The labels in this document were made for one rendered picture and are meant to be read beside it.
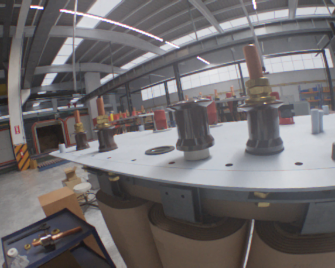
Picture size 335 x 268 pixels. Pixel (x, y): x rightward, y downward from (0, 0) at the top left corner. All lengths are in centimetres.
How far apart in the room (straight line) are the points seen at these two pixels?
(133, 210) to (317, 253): 72
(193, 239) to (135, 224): 36
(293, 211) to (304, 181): 34
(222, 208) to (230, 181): 36
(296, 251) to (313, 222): 10
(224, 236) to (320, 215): 29
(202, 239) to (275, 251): 23
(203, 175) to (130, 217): 59
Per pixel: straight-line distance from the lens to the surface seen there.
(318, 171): 24
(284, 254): 50
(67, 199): 157
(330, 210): 47
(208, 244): 53
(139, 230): 83
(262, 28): 898
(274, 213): 56
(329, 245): 56
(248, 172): 23
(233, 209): 56
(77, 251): 154
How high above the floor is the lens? 146
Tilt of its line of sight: 7 degrees down
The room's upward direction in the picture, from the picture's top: 9 degrees counter-clockwise
